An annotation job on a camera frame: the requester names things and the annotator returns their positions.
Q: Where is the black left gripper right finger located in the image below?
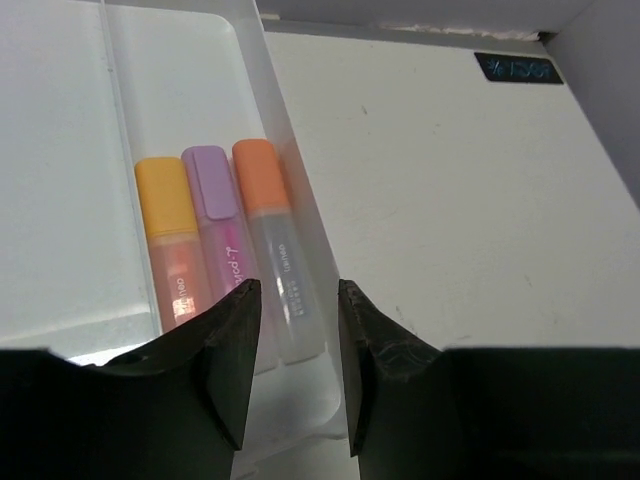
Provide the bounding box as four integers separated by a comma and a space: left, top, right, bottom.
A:
338, 280, 639, 479

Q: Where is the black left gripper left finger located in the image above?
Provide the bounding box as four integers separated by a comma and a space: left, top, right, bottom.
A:
1, 279, 261, 479

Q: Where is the yellow cap highlighter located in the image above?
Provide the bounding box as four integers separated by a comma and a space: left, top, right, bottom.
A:
135, 157, 214, 332

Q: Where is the orange cap highlighter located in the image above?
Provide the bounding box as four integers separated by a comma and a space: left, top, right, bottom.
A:
232, 138, 325, 364

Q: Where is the purple cap highlighter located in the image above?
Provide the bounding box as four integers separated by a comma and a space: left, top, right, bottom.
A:
181, 146, 259, 302

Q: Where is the white divided organizer tray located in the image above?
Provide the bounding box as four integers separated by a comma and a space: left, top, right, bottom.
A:
1, 1, 346, 479

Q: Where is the right black table label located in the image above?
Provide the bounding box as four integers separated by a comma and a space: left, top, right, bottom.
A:
474, 52, 564, 85

